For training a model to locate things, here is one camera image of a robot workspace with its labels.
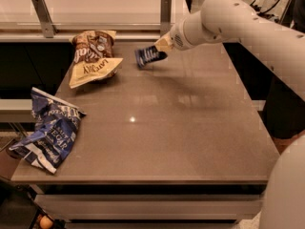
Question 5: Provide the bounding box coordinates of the right metal glass bracket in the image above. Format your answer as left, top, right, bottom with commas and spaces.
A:
279, 0, 295, 26

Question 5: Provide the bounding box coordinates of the brown chip bag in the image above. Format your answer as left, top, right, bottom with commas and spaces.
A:
69, 31, 122, 89

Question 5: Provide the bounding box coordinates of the glass railing panel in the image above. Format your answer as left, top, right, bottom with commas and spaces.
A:
0, 0, 194, 31

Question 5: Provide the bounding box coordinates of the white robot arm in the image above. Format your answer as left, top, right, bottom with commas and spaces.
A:
155, 0, 305, 229

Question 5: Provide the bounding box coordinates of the orange round object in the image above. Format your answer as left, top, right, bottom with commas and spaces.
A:
39, 216, 53, 229

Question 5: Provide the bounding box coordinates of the metal glass bracket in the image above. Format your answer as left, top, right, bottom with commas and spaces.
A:
279, 0, 295, 26
31, 0, 56, 38
160, 0, 172, 35

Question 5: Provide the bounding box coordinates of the middle metal glass bracket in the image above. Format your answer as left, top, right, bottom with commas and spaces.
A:
160, 0, 172, 35

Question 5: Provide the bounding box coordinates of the blue salt vinegar chip bag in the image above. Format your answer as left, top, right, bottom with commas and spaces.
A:
9, 88, 86, 174

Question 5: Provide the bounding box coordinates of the blue rxbar blueberry wrapper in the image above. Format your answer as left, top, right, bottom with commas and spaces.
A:
134, 46, 168, 68

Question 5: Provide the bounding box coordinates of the left metal glass bracket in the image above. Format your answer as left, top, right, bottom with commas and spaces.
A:
31, 0, 56, 38

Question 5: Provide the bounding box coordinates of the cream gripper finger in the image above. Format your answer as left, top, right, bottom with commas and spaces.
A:
154, 34, 173, 52

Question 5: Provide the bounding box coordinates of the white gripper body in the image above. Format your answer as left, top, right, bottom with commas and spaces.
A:
170, 20, 193, 51

